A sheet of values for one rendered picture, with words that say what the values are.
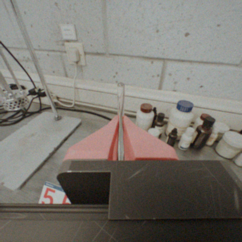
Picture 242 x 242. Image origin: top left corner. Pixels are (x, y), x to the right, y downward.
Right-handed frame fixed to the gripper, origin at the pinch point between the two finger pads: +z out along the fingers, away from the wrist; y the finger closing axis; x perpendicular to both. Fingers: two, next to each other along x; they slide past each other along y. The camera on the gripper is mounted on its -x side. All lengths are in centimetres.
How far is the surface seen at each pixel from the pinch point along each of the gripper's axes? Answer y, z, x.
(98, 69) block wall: 9.7, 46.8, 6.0
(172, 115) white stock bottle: -16.9, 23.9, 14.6
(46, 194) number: 16.7, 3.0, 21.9
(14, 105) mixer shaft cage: 28.8, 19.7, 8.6
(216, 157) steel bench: -30.0, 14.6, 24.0
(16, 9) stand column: 25.9, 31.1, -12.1
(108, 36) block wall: 4.3, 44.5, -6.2
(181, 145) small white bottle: -19.6, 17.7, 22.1
